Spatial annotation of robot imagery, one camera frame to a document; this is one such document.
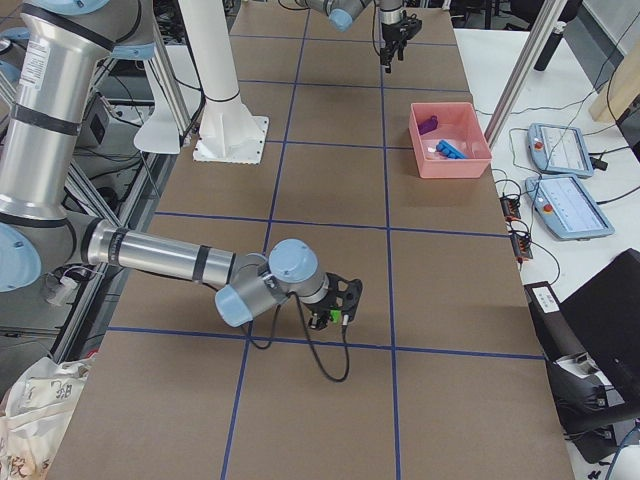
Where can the green block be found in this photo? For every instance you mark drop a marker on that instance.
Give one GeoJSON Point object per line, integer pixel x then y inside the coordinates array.
{"type": "Point", "coordinates": [336, 316]}

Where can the teach pendant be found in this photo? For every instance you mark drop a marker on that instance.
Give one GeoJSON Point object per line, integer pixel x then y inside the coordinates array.
{"type": "Point", "coordinates": [557, 149]}
{"type": "Point", "coordinates": [566, 207]}

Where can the far teach pendant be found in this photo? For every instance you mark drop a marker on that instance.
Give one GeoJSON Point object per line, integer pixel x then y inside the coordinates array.
{"type": "Point", "coordinates": [557, 149]}

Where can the purple block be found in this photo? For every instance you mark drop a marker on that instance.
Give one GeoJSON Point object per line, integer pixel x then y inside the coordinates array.
{"type": "Point", "coordinates": [428, 125]}

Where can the white printed tote bag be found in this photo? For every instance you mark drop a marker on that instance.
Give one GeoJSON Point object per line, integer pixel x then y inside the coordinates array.
{"type": "Point", "coordinates": [35, 414]}

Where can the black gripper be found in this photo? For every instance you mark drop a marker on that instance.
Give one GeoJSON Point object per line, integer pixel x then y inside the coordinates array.
{"type": "Point", "coordinates": [325, 305]}
{"type": "Point", "coordinates": [389, 25]}

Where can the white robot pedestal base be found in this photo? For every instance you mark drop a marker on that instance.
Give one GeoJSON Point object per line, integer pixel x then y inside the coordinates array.
{"type": "Point", "coordinates": [228, 132]}

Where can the near teach pendant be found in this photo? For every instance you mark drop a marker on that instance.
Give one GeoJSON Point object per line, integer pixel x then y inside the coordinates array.
{"type": "Point", "coordinates": [566, 207]}

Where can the long blue four-stud block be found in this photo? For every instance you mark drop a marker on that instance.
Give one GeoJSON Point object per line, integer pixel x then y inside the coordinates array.
{"type": "Point", "coordinates": [449, 151]}

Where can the black usb hub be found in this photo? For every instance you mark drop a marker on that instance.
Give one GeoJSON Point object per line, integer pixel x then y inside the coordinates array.
{"type": "Point", "coordinates": [510, 208]}

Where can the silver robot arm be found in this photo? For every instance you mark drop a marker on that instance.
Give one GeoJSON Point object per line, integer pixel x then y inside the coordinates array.
{"type": "Point", "coordinates": [51, 215]}
{"type": "Point", "coordinates": [343, 13]}

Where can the aluminium frame post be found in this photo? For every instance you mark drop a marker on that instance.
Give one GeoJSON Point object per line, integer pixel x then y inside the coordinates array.
{"type": "Point", "coordinates": [547, 18]}

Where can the pink plastic box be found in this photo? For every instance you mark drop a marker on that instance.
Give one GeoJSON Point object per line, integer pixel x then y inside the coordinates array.
{"type": "Point", "coordinates": [458, 125]}

